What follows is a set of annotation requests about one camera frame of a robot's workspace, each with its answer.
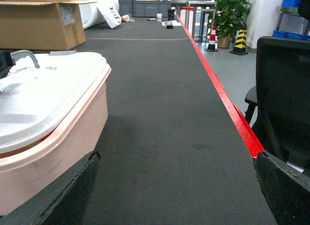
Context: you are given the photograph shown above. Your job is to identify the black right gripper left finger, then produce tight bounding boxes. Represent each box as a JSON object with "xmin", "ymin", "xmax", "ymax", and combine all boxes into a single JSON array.
[{"xmin": 0, "ymin": 151, "xmax": 101, "ymax": 225}]

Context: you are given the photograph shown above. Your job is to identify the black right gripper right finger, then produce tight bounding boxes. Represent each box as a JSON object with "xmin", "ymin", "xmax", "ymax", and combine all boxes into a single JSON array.
[{"xmin": 253, "ymin": 151, "xmax": 310, "ymax": 225}]

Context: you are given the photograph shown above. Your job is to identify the white box lid grey handle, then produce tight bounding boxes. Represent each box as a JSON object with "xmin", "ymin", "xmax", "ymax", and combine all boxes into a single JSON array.
[{"xmin": 0, "ymin": 50, "xmax": 111, "ymax": 153}]

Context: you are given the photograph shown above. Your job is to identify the pink plastic storage box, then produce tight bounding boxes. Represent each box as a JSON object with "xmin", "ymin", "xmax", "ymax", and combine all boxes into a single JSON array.
[{"xmin": 0, "ymin": 65, "xmax": 111, "ymax": 216}]

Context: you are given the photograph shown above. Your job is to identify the brown cardboard box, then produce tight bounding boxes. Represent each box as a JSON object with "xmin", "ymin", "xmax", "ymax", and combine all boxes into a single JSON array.
[{"xmin": 0, "ymin": 0, "xmax": 91, "ymax": 50}]

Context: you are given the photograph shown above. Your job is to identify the black office chair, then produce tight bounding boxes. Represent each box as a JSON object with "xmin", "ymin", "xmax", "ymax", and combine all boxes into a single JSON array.
[{"xmin": 252, "ymin": 36, "xmax": 310, "ymax": 171}]

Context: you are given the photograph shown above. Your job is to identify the dark grey table mat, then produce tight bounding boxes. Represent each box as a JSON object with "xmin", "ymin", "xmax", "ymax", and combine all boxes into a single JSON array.
[{"xmin": 0, "ymin": 16, "xmax": 278, "ymax": 225}]

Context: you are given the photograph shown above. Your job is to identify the yellow black striped bollard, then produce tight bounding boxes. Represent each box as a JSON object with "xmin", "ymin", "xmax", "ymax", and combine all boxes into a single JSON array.
[{"xmin": 230, "ymin": 23, "xmax": 248, "ymax": 55}]

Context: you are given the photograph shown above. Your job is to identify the red white traffic cone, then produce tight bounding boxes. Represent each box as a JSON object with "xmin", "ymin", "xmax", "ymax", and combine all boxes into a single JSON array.
[{"xmin": 204, "ymin": 25, "xmax": 218, "ymax": 52}]

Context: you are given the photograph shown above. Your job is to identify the small blue bins on shelf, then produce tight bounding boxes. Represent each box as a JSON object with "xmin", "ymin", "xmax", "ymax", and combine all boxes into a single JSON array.
[{"xmin": 272, "ymin": 0, "xmax": 310, "ymax": 41}]

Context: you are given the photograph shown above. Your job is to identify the green potted plant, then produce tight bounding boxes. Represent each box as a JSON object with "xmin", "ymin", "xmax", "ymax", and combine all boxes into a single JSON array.
[{"xmin": 214, "ymin": 0, "xmax": 251, "ymax": 48}]

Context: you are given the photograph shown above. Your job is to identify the grey metal stool table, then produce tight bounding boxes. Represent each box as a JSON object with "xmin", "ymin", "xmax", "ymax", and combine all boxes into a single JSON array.
[{"xmin": 185, "ymin": 0, "xmax": 217, "ymax": 43}]

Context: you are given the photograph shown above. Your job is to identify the white foam roll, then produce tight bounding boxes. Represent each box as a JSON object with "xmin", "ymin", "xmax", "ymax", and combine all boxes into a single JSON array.
[{"xmin": 79, "ymin": 0, "xmax": 122, "ymax": 29}]

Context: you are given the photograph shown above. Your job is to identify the small black object on table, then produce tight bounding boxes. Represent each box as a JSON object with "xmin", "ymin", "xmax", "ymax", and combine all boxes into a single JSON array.
[{"xmin": 165, "ymin": 20, "xmax": 173, "ymax": 29}]

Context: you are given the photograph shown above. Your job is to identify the white paper cup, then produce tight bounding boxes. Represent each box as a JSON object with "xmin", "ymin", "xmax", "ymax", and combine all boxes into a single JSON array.
[{"xmin": 156, "ymin": 13, "xmax": 162, "ymax": 22}]

